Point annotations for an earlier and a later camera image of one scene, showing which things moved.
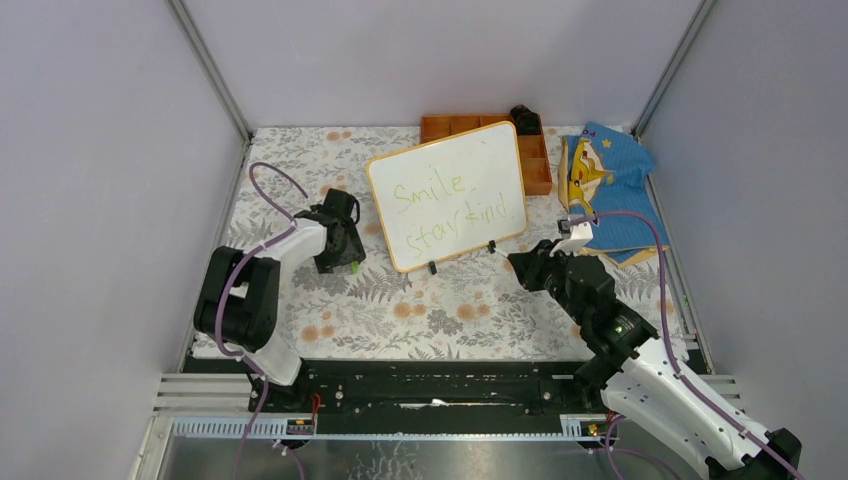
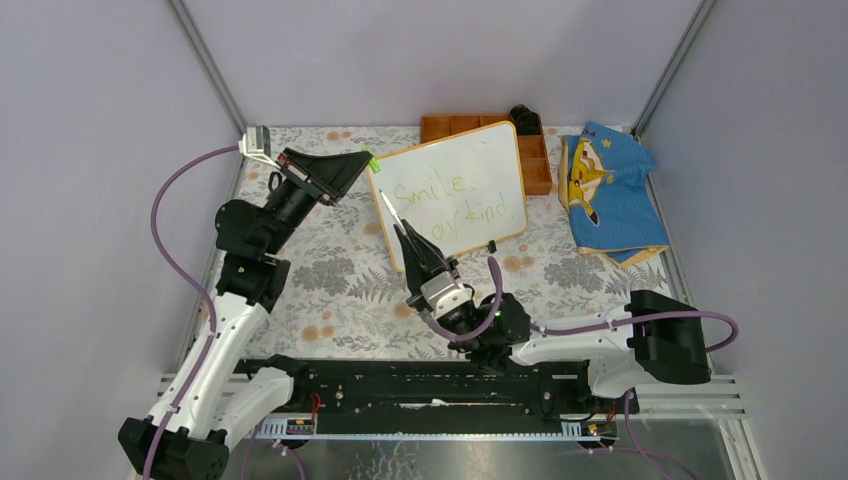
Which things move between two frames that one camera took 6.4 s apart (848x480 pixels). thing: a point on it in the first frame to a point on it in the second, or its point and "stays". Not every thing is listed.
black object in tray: x=527 y=122 stays
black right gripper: x=528 y=266 to x=433 y=258
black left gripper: x=353 y=252 to x=337 y=172
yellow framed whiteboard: x=449 y=195 stays
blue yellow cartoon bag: x=604 y=175 stays
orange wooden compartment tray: x=534 y=154 stays
